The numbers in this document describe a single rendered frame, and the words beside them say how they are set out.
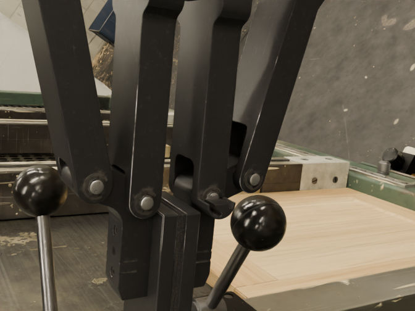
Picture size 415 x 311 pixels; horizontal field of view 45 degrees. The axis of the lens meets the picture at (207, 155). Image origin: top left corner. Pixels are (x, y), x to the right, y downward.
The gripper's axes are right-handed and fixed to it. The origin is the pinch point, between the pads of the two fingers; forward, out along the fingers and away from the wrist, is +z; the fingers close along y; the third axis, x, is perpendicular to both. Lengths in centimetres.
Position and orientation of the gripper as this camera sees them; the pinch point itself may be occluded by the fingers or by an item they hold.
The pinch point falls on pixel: (157, 288)
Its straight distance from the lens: 20.2
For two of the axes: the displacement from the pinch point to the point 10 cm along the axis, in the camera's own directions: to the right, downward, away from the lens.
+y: 8.6, -0.1, 5.1
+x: -5.0, -2.0, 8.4
